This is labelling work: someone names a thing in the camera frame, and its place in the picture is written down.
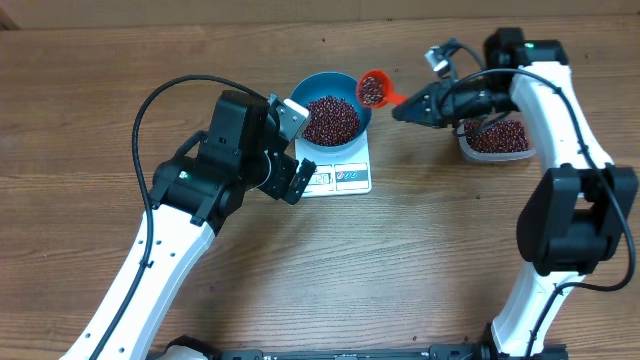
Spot red beans in container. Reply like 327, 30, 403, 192
464, 120, 529, 153

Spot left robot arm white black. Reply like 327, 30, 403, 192
64, 90, 315, 359

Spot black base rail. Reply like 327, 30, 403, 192
147, 334, 571, 360

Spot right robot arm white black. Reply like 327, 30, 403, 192
392, 28, 639, 359

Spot clear plastic container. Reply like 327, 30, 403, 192
454, 120, 536, 163

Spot red beans in bowl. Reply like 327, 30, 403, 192
302, 95, 360, 147

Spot white digital kitchen scale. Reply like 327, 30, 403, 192
295, 131, 373, 198

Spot orange measuring scoop blue handle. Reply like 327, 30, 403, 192
356, 69, 407, 108

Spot red beans in scoop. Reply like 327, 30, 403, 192
358, 76, 385, 106

